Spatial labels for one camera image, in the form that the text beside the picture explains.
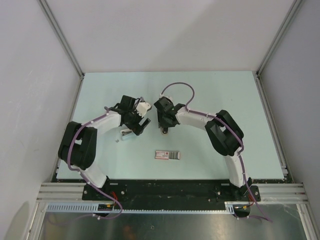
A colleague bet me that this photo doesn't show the light blue stapler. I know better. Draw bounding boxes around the light blue stapler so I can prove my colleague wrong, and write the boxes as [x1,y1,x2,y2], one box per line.
[120,128,135,141]

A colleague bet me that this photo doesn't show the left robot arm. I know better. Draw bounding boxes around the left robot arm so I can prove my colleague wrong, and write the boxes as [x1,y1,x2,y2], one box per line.
[58,95,152,200]

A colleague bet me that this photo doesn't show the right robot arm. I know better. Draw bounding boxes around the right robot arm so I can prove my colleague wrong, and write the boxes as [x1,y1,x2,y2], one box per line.
[154,96,249,201]

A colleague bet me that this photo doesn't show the red white staple box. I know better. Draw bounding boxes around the red white staple box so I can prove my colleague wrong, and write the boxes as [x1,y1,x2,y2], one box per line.
[154,150,181,160]

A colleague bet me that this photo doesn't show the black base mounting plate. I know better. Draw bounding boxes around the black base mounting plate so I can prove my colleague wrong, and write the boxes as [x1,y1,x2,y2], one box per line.
[82,179,261,210]

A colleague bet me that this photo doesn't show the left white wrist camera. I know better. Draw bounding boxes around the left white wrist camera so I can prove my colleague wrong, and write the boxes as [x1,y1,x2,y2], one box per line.
[135,101,152,118]

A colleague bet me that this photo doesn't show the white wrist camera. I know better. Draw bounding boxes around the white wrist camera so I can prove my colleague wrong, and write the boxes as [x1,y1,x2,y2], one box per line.
[135,101,152,118]
[159,94,173,102]

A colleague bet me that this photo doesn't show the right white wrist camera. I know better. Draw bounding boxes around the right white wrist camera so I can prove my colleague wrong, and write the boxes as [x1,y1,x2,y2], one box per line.
[159,94,173,102]

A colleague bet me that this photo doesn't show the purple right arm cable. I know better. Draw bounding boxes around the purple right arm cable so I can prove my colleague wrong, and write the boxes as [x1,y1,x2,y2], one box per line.
[158,81,275,224]

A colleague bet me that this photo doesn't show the right aluminium corner post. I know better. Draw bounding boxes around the right aluminium corner post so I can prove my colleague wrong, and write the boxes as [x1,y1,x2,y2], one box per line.
[255,0,305,77]

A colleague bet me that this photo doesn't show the aluminium corner post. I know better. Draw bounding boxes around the aluminium corner post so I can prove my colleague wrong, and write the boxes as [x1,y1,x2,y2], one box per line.
[255,0,305,77]
[37,0,85,78]

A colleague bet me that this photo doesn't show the grey slotted cable duct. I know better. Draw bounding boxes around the grey slotted cable duct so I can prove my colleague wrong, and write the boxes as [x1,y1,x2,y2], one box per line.
[46,202,235,215]

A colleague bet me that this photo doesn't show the left aluminium corner post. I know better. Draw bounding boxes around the left aluminium corner post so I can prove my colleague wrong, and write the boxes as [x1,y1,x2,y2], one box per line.
[37,0,85,78]

